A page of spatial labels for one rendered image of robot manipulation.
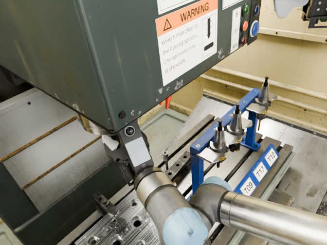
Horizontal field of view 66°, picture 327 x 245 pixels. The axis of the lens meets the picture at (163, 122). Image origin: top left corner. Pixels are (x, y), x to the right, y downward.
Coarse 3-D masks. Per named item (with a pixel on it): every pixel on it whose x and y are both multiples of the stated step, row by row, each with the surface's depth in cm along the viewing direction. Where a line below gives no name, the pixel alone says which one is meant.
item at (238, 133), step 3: (228, 126) 93; (243, 126) 92; (228, 129) 92; (243, 129) 91; (228, 132) 93; (231, 132) 91; (234, 132) 90; (237, 132) 90; (240, 132) 90; (243, 132) 92; (237, 135) 91; (240, 135) 91
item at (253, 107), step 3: (249, 105) 104; (252, 105) 103; (255, 105) 103; (258, 105) 103; (246, 108) 102; (249, 108) 102; (252, 108) 102; (255, 108) 102; (258, 108) 101; (261, 108) 101; (264, 108) 101; (252, 111) 101; (255, 111) 100; (258, 111) 100; (261, 111) 100; (264, 111) 100
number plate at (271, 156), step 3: (270, 150) 118; (273, 150) 119; (270, 153) 117; (273, 153) 119; (267, 156) 116; (270, 156) 117; (273, 156) 118; (276, 156) 119; (267, 159) 115; (270, 159) 116; (273, 159) 118; (270, 162) 116; (270, 165) 115
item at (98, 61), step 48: (0, 0) 40; (48, 0) 29; (96, 0) 28; (144, 0) 32; (0, 48) 54; (48, 48) 36; (96, 48) 30; (144, 48) 35; (96, 96) 34; (144, 96) 39
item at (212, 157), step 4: (204, 148) 87; (208, 148) 87; (200, 152) 85; (204, 152) 85; (208, 152) 85; (212, 152) 85; (216, 152) 85; (200, 156) 84; (204, 156) 84; (208, 156) 84; (212, 156) 83; (216, 156) 83; (208, 160) 82; (212, 160) 82; (216, 160) 82
